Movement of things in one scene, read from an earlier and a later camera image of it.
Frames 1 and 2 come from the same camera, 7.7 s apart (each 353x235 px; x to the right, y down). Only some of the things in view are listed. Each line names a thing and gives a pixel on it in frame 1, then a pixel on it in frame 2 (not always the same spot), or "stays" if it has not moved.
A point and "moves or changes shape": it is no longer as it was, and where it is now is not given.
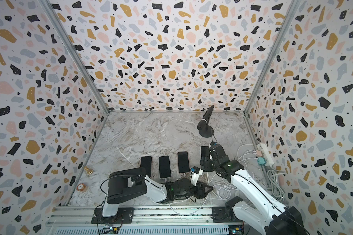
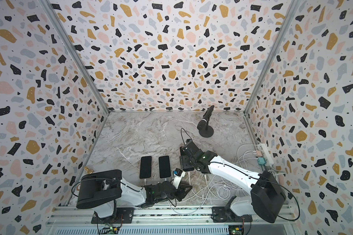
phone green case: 164,168 stays
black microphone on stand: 205,130 stays
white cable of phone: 223,192 moves or changes shape
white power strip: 266,154 stays
